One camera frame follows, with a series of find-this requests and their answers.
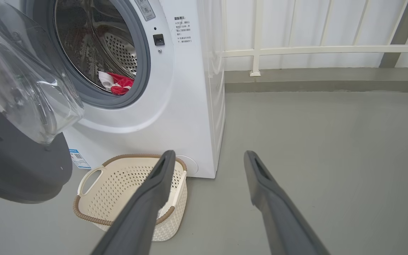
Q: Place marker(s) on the white front-load washing machine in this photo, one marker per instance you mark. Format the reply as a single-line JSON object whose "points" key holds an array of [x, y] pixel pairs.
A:
{"points": [[175, 117]]}

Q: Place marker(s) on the blue energy label sticker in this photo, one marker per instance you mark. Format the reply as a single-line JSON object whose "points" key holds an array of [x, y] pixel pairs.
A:
{"points": [[78, 159]]}

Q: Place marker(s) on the cream perforated laundry basket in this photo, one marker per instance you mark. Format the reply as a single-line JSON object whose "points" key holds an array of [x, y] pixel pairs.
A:
{"points": [[119, 191]]}

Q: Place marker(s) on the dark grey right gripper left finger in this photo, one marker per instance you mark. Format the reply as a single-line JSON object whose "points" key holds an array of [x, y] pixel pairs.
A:
{"points": [[140, 212]]}

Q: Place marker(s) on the red and white garment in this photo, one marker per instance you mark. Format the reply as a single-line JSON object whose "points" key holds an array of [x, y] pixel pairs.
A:
{"points": [[120, 85]]}

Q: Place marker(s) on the steel washer drum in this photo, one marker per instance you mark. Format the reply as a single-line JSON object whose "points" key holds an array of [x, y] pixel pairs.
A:
{"points": [[94, 42]]}

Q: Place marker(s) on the white metal railing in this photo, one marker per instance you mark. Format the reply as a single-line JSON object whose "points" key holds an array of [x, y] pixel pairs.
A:
{"points": [[296, 50]]}

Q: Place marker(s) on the grey pillar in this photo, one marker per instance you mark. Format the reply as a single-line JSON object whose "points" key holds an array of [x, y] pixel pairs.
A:
{"points": [[402, 32]]}

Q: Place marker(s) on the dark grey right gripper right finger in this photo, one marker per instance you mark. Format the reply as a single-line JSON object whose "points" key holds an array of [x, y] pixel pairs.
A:
{"points": [[278, 212]]}

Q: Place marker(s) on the grey instruction label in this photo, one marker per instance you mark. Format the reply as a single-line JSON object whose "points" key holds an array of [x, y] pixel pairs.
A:
{"points": [[145, 9]]}

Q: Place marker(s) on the grey rubber door gasket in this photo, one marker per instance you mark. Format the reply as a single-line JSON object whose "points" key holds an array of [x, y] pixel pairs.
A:
{"points": [[143, 71]]}

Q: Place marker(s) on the washing machine door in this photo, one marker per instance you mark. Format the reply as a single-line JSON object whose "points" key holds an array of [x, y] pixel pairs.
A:
{"points": [[12, 163]]}

